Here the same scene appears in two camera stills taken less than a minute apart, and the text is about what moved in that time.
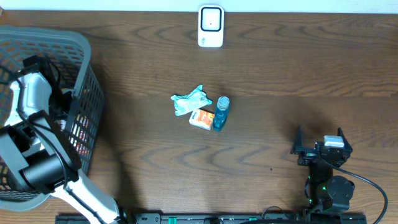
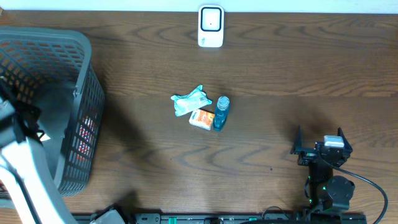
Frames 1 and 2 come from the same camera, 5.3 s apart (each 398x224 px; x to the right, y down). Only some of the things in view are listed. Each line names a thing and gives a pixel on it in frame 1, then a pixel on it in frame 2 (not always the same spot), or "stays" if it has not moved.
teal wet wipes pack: (190, 102) stays
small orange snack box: (202, 119) stays
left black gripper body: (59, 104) -> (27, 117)
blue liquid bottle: (221, 112) stays
